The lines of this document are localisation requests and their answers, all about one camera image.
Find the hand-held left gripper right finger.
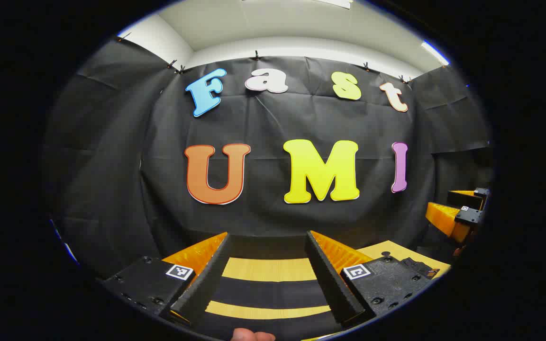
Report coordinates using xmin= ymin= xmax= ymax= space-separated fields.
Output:
xmin=304 ymin=230 xmax=440 ymax=327

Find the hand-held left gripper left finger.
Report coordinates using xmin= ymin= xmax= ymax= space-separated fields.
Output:
xmin=101 ymin=231 xmax=233 ymax=328

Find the ceiling light panel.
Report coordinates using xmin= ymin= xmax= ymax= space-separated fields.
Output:
xmin=420 ymin=40 xmax=450 ymax=66
xmin=311 ymin=0 xmax=353 ymax=9

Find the black backdrop cloth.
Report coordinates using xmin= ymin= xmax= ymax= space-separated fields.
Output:
xmin=41 ymin=36 xmax=494 ymax=280

